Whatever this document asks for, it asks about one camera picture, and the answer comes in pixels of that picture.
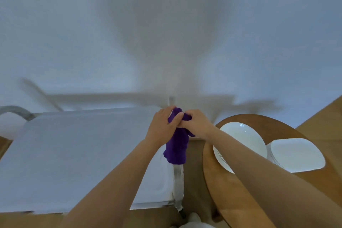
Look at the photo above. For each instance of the stack of white rectangular plates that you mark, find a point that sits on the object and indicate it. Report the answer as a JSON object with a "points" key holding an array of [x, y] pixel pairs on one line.
{"points": [[296, 155]]}

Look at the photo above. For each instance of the person's right hand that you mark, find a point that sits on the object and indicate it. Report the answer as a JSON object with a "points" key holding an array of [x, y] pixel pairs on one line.
{"points": [[200, 126]]}

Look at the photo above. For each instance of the person's left hand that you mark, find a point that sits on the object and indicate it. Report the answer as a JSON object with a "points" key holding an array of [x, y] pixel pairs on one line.
{"points": [[161, 129]]}

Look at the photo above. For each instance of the round wooden side table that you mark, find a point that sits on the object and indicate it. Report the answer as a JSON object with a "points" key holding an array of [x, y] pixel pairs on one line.
{"points": [[229, 198]]}

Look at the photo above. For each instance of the purple cleaning cloth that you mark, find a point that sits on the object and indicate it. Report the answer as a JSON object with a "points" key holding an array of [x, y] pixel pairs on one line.
{"points": [[176, 150]]}

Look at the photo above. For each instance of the person's white garment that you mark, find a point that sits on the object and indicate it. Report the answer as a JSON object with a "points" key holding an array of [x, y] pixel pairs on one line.
{"points": [[195, 222]]}

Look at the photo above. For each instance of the stack of white round plates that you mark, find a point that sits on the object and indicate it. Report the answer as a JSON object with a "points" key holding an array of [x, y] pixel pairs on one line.
{"points": [[245, 137]]}

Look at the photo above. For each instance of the person's right forearm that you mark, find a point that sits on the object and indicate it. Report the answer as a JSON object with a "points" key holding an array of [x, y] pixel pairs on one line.
{"points": [[267, 182]]}

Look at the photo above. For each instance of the steel three-tier cart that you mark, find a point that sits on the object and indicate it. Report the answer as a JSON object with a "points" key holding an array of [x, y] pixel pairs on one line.
{"points": [[66, 155]]}

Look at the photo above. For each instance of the person's left forearm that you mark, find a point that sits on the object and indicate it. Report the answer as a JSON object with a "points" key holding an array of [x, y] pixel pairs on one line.
{"points": [[112, 187]]}

